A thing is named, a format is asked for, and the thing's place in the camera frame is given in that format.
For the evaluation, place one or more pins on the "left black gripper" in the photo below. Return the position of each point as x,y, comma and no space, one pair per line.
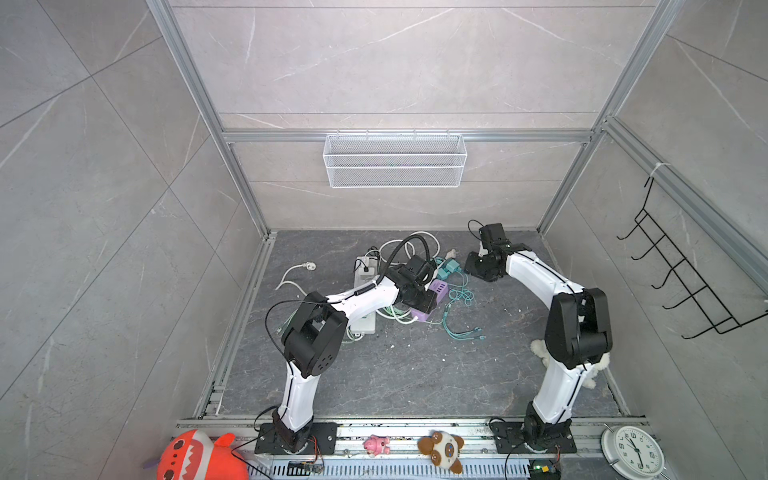
431,302

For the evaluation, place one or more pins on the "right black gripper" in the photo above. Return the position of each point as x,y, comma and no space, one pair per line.
470,267

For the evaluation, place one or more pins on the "purple power strip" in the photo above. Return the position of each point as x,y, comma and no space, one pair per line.
427,301

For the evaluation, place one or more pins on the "teal charger plug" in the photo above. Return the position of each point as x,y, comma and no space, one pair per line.
447,268

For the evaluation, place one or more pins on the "white pastel power strip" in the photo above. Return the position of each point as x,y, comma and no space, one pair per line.
365,270

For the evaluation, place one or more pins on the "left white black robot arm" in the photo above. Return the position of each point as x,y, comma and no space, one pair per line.
311,340

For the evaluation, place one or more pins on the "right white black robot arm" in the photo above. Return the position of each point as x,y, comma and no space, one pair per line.
577,335

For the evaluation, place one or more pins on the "white plush dog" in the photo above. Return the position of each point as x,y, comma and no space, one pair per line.
538,347

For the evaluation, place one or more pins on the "small pink plush toy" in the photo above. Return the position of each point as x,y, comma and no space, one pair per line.
377,445

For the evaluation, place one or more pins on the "brown white plush toy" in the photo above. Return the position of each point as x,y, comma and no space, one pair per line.
443,449

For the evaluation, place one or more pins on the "white analog clock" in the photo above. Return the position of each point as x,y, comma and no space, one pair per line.
632,452

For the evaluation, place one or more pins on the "red monster plush toy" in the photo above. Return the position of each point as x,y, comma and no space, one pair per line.
194,455

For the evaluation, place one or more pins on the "white wire mesh basket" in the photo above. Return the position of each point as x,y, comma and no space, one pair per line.
415,160

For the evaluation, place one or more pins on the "black wall hook rack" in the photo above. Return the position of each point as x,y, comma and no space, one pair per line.
718,318

